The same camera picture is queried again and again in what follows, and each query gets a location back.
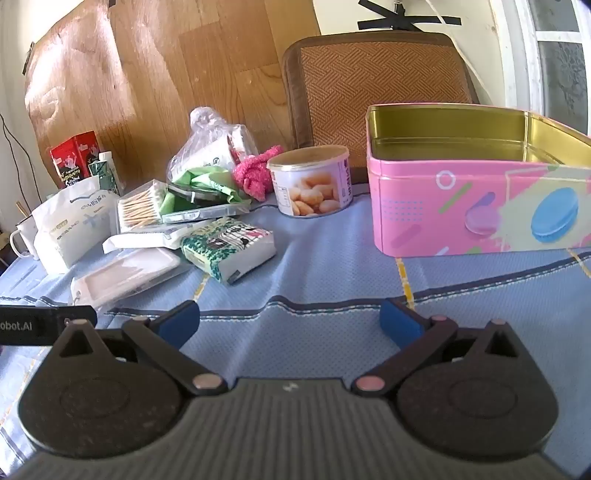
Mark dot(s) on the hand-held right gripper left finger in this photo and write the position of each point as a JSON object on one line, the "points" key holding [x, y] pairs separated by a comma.
{"points": [[180, 319]]}

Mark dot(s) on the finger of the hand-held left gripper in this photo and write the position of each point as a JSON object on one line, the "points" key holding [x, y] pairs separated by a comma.
{"points": [[46, 325]]}

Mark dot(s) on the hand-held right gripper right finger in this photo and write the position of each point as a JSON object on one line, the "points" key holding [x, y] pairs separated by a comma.
{"points": [[399, 324]]}

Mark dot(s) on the clear plastic card case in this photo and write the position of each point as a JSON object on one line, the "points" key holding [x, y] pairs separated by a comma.
{"points": [[124, 277]]}

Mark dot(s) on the green printed tissue pack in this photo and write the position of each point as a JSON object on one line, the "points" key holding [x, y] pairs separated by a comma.
{"points": [[226, 249]]}

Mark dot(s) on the pink macaron print tin box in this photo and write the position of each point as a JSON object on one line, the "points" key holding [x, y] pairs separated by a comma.
{"points": [[415, 207]]}

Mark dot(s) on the green packet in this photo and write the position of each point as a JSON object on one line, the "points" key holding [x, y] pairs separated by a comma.
{"points": [[217, 177]]}

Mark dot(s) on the pink fluffy cloth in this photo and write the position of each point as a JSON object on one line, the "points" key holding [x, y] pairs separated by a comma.
{"points": [[254, 177]]}

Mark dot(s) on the white soft packet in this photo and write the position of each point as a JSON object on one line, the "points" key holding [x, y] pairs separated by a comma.
{"points": [[74, 226]]}

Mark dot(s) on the white flat pack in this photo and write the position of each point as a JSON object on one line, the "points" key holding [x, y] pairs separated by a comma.
{"points": [[138, 240]]}

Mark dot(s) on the blue tablecloth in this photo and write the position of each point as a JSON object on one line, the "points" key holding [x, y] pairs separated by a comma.
{"points": [[323, 272]]}

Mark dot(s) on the white mug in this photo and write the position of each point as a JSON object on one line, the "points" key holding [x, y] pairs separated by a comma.
{"points": [[25, 235]]}

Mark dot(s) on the clear flat plastic box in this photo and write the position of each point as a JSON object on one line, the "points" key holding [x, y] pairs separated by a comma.
{"points": [[203, 213]]}

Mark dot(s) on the clear box of cotton swabs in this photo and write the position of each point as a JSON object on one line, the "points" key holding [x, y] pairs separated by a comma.
{"points": [[141, 205]]}

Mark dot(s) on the green and white small carton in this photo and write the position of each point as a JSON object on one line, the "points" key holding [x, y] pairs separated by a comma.
{"points": [[108, 175]]}

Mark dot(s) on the round biscuit can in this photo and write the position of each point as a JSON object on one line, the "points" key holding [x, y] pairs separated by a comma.
{"points": [[309, 184]]}

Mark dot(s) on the red carton box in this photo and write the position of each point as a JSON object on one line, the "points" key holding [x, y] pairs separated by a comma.
{"points": [[74, 161]]}

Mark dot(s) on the clear plastic bag of packets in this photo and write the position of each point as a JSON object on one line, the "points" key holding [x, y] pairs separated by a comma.
{"points": [[203, 147]]}

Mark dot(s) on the chair with woven brown cushion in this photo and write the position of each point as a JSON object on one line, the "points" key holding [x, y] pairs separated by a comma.
{"points": [[369, 78]]}

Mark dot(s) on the brown wood-grain sheet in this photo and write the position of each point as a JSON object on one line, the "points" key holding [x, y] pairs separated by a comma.
{"points": [[161, 69]]}

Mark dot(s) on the black tape cross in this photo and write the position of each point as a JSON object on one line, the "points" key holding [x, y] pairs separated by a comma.
{"points": [[401, 19]]}

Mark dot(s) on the white window frame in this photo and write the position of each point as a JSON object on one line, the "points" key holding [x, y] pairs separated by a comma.
{"points": [[521, 55]]}

